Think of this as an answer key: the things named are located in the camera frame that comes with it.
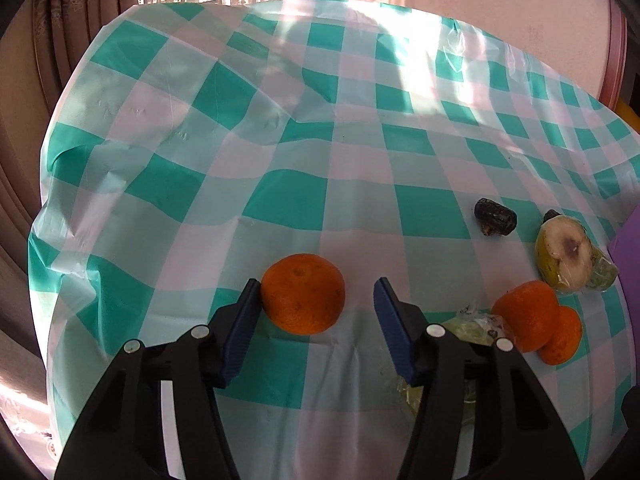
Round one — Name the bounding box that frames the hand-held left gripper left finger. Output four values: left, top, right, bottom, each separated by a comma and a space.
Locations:
54, 278, 262, 480

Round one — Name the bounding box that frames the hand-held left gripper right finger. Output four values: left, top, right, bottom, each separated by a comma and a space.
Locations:
374, 276, 585, 480

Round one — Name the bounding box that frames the orange mandarin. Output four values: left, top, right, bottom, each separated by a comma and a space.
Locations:
539, 305, 583, 366
261, 254, 346, 336
491, 281, 560, 353

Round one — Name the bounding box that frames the plastic-wrapped green fruit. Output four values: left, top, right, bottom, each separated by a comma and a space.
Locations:
391, 311, 515, 427

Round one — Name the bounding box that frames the green checkered tablecloth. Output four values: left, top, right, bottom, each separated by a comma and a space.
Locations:
27, 0, 640, 480

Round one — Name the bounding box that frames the plastic-wrapped halved pear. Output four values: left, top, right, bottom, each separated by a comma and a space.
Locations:
535, 216, 620, 295

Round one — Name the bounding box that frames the purple box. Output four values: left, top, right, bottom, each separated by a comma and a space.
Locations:
608, 207, 640, 301

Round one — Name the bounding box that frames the yellow object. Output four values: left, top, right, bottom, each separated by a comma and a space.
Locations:
616, 100, 640, 133

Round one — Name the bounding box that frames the beige patterned curtain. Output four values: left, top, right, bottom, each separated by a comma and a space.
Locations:
0, 0, 211, 311

